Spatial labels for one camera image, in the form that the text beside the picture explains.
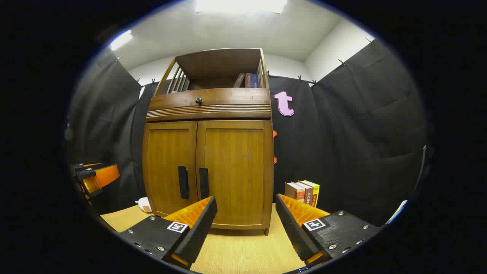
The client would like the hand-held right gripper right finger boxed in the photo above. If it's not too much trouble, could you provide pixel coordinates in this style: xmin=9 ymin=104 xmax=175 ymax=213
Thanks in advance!
xmin=275 ymin=193 xmax=382 ymax=268

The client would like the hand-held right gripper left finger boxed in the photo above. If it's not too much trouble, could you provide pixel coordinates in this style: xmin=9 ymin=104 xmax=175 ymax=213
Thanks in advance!
xmin=118 ymin=196 xmax=218 ymax=270

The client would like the wooden cabinet door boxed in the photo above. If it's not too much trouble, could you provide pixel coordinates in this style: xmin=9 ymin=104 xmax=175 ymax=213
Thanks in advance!
xmin=196 ymin=120 xmax=274 ymax=230
xmin=143 ymin=121 xmax=199 ymax=217

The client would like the wooden double-door shoe cabinet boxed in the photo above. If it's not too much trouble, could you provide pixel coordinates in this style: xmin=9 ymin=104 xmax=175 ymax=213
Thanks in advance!
xmin=142 ymin=48 xmax=274 ymax=236

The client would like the brown and white book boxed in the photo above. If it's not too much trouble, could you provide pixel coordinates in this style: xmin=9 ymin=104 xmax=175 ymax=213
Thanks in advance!
xmin=295 ymin=182 xmax=314 ymax=206
xmin=285 ymin=182 xmax=306 ymax=203

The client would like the yellow book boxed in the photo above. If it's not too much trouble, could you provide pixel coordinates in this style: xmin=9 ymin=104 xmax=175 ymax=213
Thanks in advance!
xmin=302 ymin=180 xmax=320 ymax=208

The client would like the white plastic bag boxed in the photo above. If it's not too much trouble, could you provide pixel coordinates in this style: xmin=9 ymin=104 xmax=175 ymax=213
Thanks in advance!
xmin=136 ymin=197 xmax=153 ymax=213

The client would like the black backdrop cloth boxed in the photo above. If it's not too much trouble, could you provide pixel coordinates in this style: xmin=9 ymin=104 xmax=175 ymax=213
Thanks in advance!
xmin=67 ymin=38 xmax=428 ymax=229

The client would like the small ceiling light panel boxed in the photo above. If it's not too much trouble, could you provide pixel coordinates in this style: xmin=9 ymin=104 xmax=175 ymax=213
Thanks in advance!
xmin=110 ymin=30 xmax=133 ymax=51

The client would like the large ceiling light panel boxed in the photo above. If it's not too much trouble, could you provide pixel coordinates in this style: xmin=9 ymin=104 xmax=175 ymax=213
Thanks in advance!
xmin=195 ymin=0 xmax=288 ymax=15

